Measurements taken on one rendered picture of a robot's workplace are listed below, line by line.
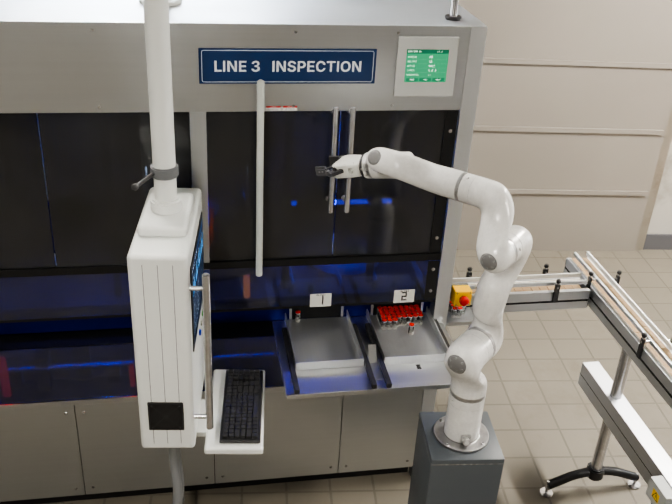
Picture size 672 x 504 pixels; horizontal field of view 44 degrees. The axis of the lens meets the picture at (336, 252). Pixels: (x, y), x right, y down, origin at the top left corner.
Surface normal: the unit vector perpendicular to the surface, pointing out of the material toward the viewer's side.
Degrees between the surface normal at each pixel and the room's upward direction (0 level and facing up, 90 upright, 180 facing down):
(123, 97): 90
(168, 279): 90
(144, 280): 90
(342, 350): 0
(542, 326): 0
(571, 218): 90
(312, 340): 0
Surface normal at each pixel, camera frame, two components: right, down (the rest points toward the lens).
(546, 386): 0.05, -0.87
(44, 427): 0.17, 0.48
